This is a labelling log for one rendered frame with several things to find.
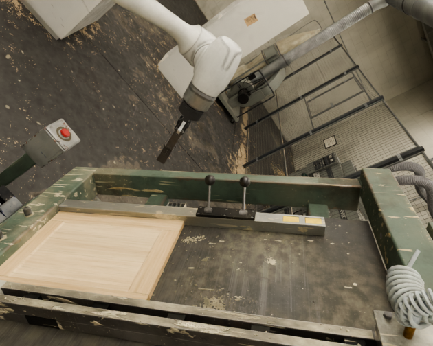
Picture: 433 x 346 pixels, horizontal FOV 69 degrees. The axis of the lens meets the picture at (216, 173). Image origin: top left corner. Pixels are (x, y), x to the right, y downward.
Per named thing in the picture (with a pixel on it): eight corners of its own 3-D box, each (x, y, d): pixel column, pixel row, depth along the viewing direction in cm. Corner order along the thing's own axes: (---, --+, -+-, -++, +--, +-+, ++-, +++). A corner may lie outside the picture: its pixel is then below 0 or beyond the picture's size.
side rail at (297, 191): (104, 187, 148) (99, 167, 142) (354, 202, 125) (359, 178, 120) (97, 194, 142) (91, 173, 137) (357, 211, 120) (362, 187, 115)
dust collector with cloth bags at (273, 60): (218, 71, 694) (311, 8, 603) (235, 96, 725) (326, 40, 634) (211, 96, 585) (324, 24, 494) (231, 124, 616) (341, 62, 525)
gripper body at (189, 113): (203, 115, 93) (187, 139, 98) (207, 106, 101) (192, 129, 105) (181, 101, 92) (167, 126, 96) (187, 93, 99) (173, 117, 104)
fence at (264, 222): (69, 207, 123) (66, 198, 121) (322, 226, 104) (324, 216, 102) (60, 215, 119) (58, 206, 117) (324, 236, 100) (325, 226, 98)
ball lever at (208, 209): (204, 213, 110) (205, 174, 110) (214, 213, 109) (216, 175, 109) (201, 213, 106) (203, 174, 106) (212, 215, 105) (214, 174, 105)
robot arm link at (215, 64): (223, 104, 92) (214, 84, 102) (253, 57, 85) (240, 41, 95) (191, 88, 87) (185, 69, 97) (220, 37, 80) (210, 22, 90)
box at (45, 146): (38, 136, 141) (62, 117, 134) (57, 158, 145) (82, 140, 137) (18, 147, 131) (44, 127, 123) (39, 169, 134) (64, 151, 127)
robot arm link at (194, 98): (218, 93, 98) (209, 108, 101) (193, 77, 97) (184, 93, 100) (215, 101, 91) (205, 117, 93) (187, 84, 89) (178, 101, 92)
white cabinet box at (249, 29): (165, 53, 494) (283, -37, 410) (188, 83, 520) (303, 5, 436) (156, 66, 446) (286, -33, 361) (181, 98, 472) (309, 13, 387)
